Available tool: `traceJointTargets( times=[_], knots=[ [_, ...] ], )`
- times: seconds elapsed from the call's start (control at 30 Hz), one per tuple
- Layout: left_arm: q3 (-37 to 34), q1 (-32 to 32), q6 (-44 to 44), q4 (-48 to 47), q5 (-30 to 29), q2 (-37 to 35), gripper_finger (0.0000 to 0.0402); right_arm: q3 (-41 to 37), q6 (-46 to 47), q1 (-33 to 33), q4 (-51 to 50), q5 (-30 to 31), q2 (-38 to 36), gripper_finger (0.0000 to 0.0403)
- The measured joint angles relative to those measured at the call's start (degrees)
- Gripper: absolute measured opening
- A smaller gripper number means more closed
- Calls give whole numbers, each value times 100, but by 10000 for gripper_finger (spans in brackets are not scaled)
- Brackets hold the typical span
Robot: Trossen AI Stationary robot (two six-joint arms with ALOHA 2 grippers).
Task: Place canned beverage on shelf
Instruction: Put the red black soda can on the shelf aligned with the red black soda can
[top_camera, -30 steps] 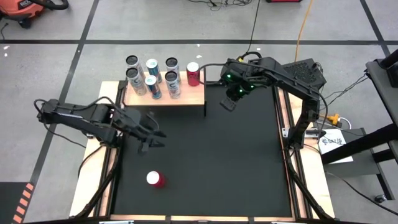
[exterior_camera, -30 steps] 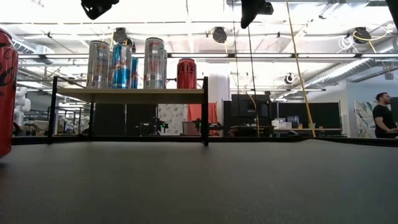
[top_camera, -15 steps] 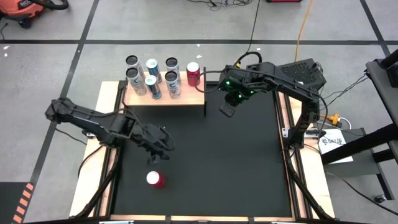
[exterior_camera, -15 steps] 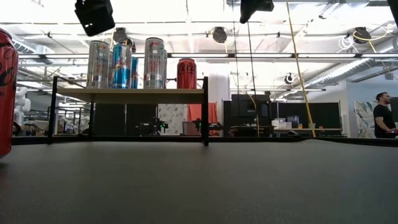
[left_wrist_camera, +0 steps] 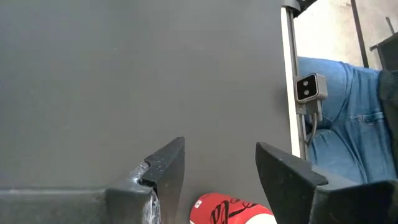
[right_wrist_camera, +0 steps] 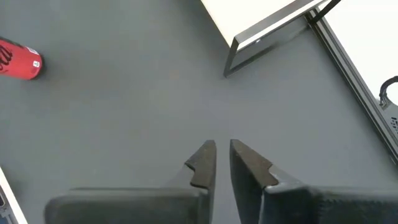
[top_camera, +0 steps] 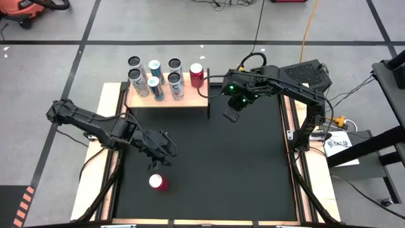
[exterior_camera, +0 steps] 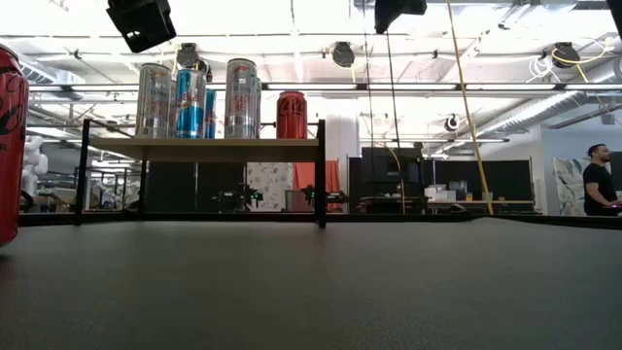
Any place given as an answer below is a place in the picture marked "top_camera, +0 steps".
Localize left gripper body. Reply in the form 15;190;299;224
131;129;178;174

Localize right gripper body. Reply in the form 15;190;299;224
221;73;264;124

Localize red Coca-Cola can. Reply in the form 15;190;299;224
148;173;170;193
189;63;205;89

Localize blue silver Red Bull can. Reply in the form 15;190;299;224
147;76;165;102
147;59;166;85

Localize Celsius Peach Vibe can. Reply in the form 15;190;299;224
167;72;185;101

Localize Celsius Tropical Vibe can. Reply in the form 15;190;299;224
127;68;150;98

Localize white Celsius energy drink can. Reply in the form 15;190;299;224
127;56;147;76
168;58;185;84

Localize black perforated computer case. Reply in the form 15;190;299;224
280;59;333;102

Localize yellow power splitter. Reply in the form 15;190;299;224
325;115;347;128

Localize white paper sheet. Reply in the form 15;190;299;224
322;130;361;168

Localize black metal stand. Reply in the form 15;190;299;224
325;49;405;205

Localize black mat orange stripes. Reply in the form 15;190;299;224
0;185;35;228

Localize orange shop vacuum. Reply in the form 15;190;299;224
0;0;47;30

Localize wooden shelf black metal frame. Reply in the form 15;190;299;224
125;68;211;120

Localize black aluminium table frame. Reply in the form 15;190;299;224
75;81;341;228

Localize coiled black cable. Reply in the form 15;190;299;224
239;0;268;76

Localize yellow extension cord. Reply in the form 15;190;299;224
299;0;320;63

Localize tangled black floor cables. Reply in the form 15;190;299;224
189;0;257;12

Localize black floor cable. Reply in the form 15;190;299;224
328;174;405;221

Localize black vacuum hose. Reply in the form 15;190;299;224
30;0;71;11

